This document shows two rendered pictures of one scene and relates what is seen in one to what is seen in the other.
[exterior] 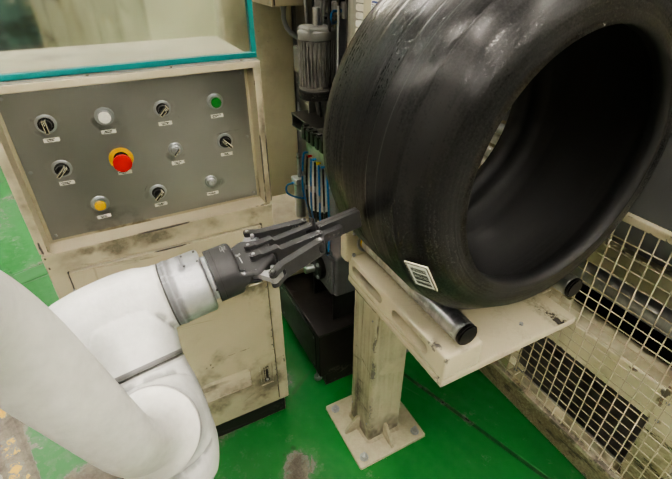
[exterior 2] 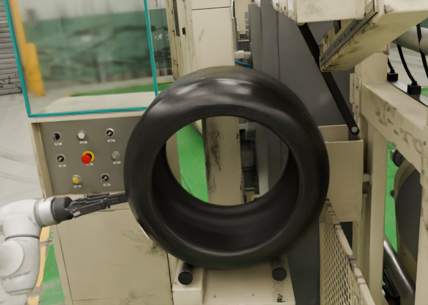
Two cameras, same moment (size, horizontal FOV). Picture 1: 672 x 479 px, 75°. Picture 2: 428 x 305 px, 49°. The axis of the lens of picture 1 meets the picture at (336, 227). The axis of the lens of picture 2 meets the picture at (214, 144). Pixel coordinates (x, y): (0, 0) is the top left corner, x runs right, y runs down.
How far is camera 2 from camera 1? 1.08 m
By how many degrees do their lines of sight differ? 31
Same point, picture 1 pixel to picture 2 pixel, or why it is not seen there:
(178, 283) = (39, 207)
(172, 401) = (15, 247)
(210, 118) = not seen: hidden behind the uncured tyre
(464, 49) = (141, 124)
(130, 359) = (13, 230)
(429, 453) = not seen: outside the picture
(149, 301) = (27, 211)
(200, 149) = not seen: hidden behind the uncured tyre
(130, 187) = (91, 172)
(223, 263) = (59, 203)
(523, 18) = (162, 113)
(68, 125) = (65, 137)
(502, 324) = (242, 292)
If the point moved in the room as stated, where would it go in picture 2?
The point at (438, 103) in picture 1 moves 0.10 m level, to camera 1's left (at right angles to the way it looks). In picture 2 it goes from (132, 145) to (104, 142)
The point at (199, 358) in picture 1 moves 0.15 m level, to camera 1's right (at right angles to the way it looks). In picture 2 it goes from (120, 291) to (146, 299)
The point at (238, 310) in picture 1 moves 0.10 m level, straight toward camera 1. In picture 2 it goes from (146, 263) to (138, 277)
